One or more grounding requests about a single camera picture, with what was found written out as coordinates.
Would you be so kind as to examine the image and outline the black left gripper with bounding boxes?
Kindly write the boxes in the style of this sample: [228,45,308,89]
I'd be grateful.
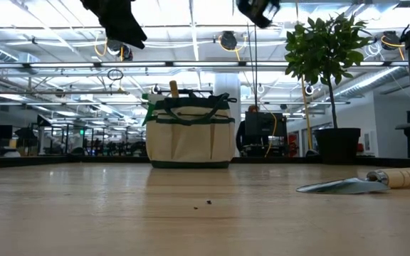
[80,0,148,50]

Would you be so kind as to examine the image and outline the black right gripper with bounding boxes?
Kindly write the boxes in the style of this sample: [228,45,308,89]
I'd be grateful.
[236,0,281,29]

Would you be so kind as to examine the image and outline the green spray bottle white trigger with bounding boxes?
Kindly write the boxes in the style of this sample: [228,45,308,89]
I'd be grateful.
[141,92,172,127]

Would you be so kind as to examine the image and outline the cream gardening bag green trim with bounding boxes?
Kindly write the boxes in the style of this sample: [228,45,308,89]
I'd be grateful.
[144,92,238,169]

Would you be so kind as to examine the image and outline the wide metal trowel wooden handle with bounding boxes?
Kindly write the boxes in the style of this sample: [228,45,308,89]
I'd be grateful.
[295,166,410,195]

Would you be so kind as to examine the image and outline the green leafy plant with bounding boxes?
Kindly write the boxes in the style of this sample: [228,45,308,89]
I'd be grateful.
[284,13,374,129]

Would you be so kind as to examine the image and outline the person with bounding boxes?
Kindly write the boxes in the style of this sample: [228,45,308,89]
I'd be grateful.
[236,104,261,157]

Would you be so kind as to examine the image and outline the black background workstation frames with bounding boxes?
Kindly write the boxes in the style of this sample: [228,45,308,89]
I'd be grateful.
[30,114,147,157]

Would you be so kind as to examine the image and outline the red background cabinet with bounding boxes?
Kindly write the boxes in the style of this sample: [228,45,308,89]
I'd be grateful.
[285,132,299,157]

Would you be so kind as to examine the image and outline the black plant pot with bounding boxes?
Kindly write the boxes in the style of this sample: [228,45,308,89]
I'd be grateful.
[313,127,362,166]

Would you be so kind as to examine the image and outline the black hanging power cable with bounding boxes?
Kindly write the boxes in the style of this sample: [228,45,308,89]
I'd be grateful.
[246,21,260,112]

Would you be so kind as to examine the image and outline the yellow hanging cable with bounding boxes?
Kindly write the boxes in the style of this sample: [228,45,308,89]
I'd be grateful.
[300,76,315,152]

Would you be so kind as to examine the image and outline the yellow cable by monitor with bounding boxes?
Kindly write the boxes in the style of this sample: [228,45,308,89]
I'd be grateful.
[264,112,278,158]

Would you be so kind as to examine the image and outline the black aluminium table frame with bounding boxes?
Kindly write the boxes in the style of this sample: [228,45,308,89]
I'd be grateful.
[0,154,410,169]

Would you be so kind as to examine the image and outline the white wall picture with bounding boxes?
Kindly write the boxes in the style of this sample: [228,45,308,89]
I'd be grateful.
[363,130,373,154]

